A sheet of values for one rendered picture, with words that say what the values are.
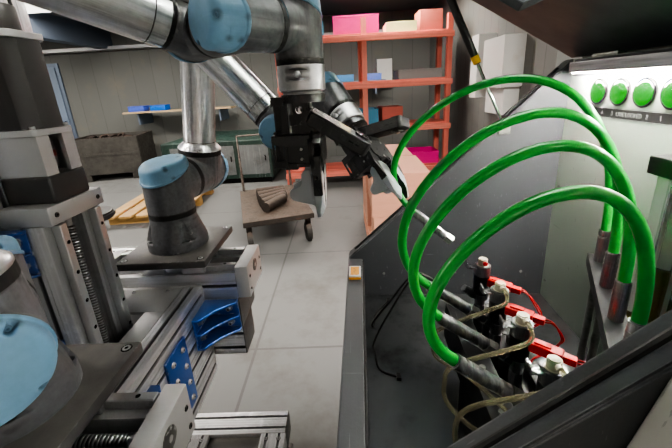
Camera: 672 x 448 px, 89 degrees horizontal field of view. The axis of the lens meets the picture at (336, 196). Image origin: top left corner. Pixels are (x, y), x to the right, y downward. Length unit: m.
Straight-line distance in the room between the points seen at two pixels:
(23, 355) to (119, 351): 0.28
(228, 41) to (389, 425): 0.68
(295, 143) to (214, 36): 0.19
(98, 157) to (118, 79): 1.84
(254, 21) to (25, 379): 0.44
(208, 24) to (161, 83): 7.67
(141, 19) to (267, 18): 0.17
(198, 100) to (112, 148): 6.46
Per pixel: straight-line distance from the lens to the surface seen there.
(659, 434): 0.40
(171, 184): 0.93
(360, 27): 5.04
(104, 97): 8.76
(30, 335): 0.42
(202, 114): 1.01
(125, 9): 0.57
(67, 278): 0.81
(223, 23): 0.48
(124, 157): 7.39
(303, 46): 0.55
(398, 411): 0.77
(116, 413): 0.68
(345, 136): 0.56
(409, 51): 7.44
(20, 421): 0.62
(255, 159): 5.68
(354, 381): 0.65
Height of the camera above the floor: 1.42
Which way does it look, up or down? 18 degrees down
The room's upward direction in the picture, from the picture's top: 3 degrees counter-clockwise
